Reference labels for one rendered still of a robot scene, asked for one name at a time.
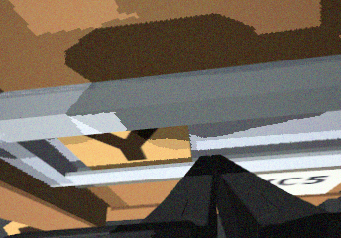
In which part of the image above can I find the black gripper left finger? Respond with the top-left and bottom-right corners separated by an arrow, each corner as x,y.
2,155 -> 218,238

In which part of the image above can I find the white paper ticket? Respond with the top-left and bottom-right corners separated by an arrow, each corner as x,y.
258,169 -> 341,195

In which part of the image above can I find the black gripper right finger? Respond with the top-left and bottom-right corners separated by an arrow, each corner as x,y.
211,155 -> 341,238

